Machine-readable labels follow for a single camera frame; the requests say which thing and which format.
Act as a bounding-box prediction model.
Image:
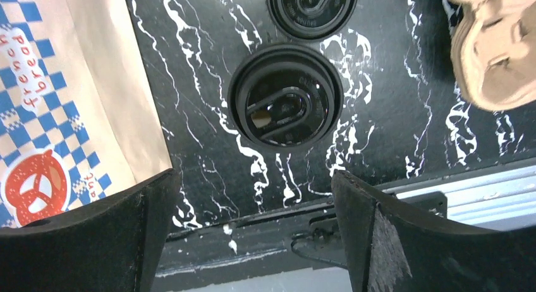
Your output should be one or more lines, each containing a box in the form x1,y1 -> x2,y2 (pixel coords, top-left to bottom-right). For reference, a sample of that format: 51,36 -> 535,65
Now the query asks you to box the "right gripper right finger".
331,171 -> 535,291

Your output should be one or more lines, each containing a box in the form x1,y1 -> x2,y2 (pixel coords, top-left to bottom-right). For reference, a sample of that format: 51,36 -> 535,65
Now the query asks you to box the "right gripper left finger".
1,169 -> 181,291

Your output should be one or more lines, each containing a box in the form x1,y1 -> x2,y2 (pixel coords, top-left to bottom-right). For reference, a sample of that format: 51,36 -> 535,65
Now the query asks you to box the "blue checkered paper bag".
1,0 -> 171,228

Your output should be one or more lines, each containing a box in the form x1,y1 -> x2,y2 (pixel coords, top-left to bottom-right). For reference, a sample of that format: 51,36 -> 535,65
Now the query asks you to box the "green cup with black lid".
228,44 -> 343,152

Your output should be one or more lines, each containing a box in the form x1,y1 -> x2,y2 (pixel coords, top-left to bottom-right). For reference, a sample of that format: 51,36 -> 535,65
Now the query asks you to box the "black cup lid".
266,0 -> 357,42

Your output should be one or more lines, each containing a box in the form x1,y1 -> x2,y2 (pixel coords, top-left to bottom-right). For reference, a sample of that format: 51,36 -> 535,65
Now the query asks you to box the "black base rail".
152,158 -> 535,291

